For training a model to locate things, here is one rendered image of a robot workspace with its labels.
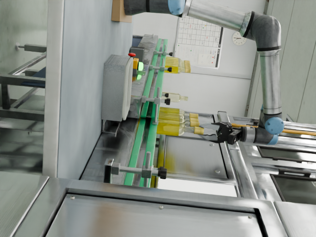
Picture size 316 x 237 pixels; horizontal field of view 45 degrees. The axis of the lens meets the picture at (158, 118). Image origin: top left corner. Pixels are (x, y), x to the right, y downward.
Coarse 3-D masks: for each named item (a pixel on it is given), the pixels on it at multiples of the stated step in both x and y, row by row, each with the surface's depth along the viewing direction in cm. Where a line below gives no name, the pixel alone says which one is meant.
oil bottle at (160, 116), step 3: (159, 117) 181; (162, 117) 181; (165, 117) 182; (168, 117) 182; (171, 117) 182; (174, 117) 183; (177, 117) 183; (180, 117) 184; (174, 120) 180; (177, 120) 180; (180, 120) 180; (183, 120) 181
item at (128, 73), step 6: (132, 60) 153; (126, 66) 141; (132, 66) 156; (126, 72) 141; (132, 72) 158; (126, 78) 142; (126, 84) 142; (126, 90) 143; (126, 96) 144; (126, 102) 162; (126, 108) 159; (126, 114) 153
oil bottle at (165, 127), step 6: (162, 120) 177; (168, 120) 178; (162, 126) 175; (168, 126) 175; (174, 126) 175; (180, 126) 174; (162, 132) 176; (168, 132) 176; (174, 132) 176; (180, 132) 175
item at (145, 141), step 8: (144, 120) 171; (152, 120) 172; (144, 128) 164; (152, 128) 164; (136, 136) 154; (144, 136) 156; (152, 136) 156; (136, 144) 147; (144, 144) 148; (152, 144) 148; (136, 152) 140; (144, 152) 142; (152, 152) 142; (136, 160) 135; (144, 160) 135; (152, 160) 136; (128, 176) 124; (136, 176) 125; (128, 184) 119; (136, 184) 120
